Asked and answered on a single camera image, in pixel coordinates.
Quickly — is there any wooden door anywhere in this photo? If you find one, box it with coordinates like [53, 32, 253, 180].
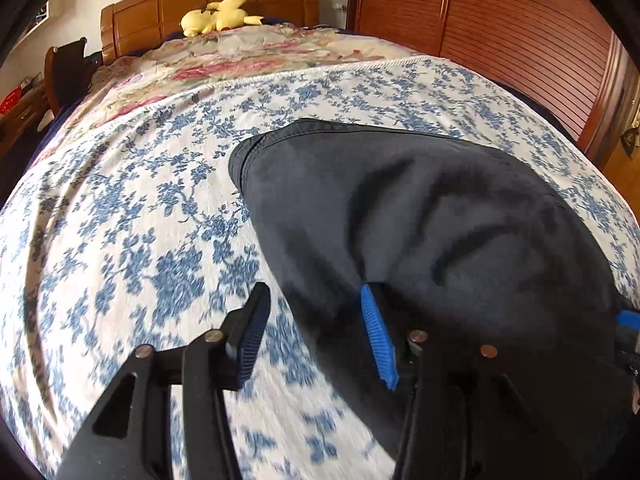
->
[599, 60, 640, 187]

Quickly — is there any wooden bed headboard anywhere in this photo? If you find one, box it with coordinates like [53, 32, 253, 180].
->
[100, 0, 321, 66]

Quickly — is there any wooden slatted wardrobe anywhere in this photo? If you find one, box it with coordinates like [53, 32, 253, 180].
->
[332, 0, 632, 157]

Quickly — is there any blue floral bed sheet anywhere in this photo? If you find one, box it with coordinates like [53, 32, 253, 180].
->
[0, 55, 640, 480]

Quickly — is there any wooden desk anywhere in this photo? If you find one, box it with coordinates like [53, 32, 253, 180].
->
[0, 74, 52, 162]

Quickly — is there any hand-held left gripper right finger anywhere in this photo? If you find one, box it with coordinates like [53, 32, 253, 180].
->
[360, 284, 576, 480]

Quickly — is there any wooden chair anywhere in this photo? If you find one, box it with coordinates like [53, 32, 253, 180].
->
[44, 37, 99, 117]

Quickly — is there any yellow plush toy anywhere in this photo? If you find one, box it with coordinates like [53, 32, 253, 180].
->
[180, 0, 265, 38]

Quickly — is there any pink floral quilt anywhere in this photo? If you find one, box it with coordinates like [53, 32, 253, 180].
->
[30, 25, 422, 162]

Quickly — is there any black jacket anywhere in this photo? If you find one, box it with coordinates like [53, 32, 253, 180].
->
[227, 117, 640, 480]

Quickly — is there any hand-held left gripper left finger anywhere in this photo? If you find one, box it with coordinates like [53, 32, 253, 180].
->
[55, 282, 272, 480]

